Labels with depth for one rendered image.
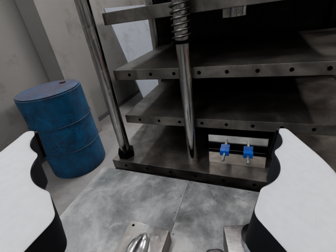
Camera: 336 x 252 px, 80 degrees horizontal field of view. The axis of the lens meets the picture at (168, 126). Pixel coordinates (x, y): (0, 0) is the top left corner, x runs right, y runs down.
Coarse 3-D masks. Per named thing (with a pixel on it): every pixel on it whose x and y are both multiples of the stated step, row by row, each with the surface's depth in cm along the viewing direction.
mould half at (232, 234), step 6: (228, 228) 62; (234, 228) 62; (240, 228) 62; (228, 234) 61; (234, 234) 60; (240, 234) 60; (228, 240) 59; (234, 240) 59; (228, 246) 58; (234, 246) 57; (240, 246) 57
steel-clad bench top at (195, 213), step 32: (96, 192) 98; (128, 192) 95; (160, 192) 92; (192, 192) 90; (224, 192) 88; (256, 192) 85; (64, 224) 84; (96, 224) 82; (128, 224) 80; (160, 224) 79; (192, 224) 77; (224, 224) 75
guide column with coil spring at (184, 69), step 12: (180, 0) 71; (180, 12) 73; (180, 48) 79; (180, 60) 82; (180, 72) 85; (180, 84) 88; (192, 96) 90; (192, 108) 93; (192, 120) 95; (192, 132) 98; (192, 144) 102; (192, 156) 106
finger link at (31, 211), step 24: (24, 144) 9; (0, 168) 8; (24, 168) 8; (0, 192) 7; (24, 192) 7; (48, 192) 7; (0, 216) 6; (24, 216) 6; (48, 216) 6; (0, 240) 5; (24, 240) 5; (48, 240) 6
